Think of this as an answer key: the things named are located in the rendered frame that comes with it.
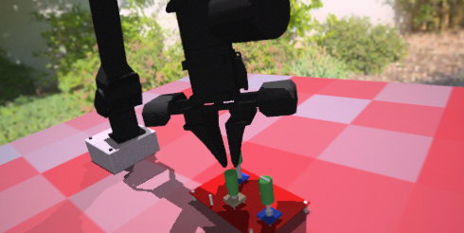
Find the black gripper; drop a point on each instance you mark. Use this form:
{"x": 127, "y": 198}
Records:
{"x": 213, "y": 78}

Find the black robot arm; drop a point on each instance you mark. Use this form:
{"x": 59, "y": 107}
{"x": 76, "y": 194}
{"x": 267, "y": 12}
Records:
{"x": 201, "y": 23}

